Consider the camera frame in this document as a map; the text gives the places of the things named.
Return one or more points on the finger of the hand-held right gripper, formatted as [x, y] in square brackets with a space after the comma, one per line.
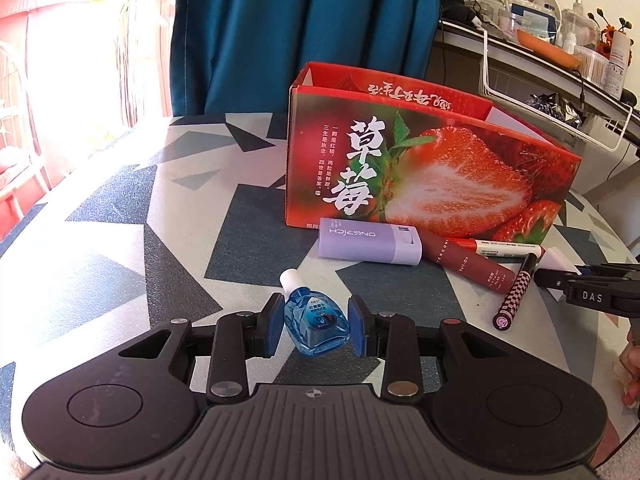
[552, 284]

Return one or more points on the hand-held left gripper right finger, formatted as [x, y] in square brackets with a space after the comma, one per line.
[359, 325]

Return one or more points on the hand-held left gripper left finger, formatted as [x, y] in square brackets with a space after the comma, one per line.
[272, 325]

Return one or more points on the small white card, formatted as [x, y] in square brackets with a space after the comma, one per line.
[557, 260]

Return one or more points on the pink checkered pen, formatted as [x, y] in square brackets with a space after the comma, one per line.
[512, 295]

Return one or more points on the blue eye drop bottle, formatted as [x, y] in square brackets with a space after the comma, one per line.
[315, 320]

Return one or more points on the red and white tube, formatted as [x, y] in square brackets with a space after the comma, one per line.
[505, 249]

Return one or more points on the purple rectangular case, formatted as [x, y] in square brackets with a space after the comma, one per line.
[370, 242]

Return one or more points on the maroon lip gloss tube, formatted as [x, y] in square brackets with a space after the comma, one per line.
[465, 262]

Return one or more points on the red strawberry cardboard box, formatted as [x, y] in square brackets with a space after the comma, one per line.
[425, 175]

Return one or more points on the person's right hand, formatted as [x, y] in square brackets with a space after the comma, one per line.
[632, 375]

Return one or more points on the geometric patterned table cover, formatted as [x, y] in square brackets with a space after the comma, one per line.
[150, 220]

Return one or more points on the silver foil packet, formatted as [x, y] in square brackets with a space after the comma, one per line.
[555, 107]

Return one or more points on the clear cotton swab box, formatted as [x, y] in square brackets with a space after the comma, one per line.
[592, 65]

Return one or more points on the white spray can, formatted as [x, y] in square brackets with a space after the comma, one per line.
[616, 65]

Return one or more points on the orange bowl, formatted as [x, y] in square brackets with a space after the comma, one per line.
[545, 47]

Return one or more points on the vanity desk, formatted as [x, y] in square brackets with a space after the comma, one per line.
[510, 49]

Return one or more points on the orange flower bouquet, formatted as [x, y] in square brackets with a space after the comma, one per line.
[607, 35]

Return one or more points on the clear plastic organizer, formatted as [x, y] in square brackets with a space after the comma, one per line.
[580, 27]

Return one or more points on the blue packet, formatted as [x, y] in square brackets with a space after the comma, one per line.
[535, 17]

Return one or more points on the spindle back chair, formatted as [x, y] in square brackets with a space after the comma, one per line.
[20, 195]

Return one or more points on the black bag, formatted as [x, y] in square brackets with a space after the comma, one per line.
[457, 10]

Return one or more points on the blue curtain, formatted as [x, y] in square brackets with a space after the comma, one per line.
[300, 25]

